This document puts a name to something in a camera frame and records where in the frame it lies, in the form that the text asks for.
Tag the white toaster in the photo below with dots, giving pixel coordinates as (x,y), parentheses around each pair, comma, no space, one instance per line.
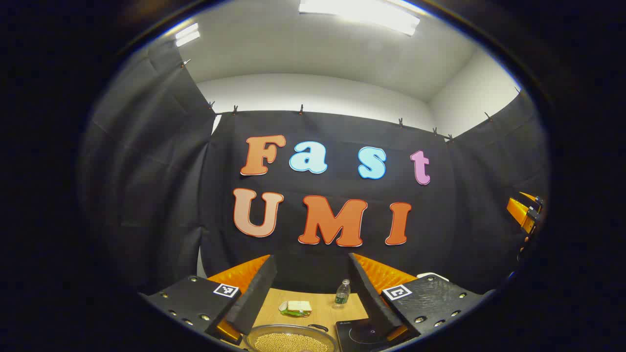
(433,275)

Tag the clear plastic water bottle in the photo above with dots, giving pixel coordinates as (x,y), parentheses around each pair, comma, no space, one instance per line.
(342,295)

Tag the small ceiling light panel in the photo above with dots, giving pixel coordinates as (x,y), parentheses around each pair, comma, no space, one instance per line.
(187,34)

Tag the black induction cooktop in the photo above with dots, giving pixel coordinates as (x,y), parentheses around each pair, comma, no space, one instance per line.
(357,337)

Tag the small white plate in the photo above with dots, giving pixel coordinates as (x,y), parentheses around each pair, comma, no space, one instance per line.
(283,308)

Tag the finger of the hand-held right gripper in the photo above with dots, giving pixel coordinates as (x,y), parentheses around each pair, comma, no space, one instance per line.
(519,212)
(530,197)

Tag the black backdrop cloth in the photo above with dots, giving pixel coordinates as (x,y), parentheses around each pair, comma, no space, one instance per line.
(332,264)

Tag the lettuce sandwich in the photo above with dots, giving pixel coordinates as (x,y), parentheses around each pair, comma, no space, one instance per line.
(299,306)

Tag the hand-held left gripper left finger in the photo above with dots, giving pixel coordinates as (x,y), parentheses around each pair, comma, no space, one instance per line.
(257,298)

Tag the steel pot with soybeans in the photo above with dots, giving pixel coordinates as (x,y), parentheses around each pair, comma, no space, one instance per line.
(288,342)

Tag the long ceiling light panel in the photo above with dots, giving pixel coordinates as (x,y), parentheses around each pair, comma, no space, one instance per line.
(359,12)

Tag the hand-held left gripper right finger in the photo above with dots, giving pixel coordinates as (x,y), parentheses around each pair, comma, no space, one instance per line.
(371,298)

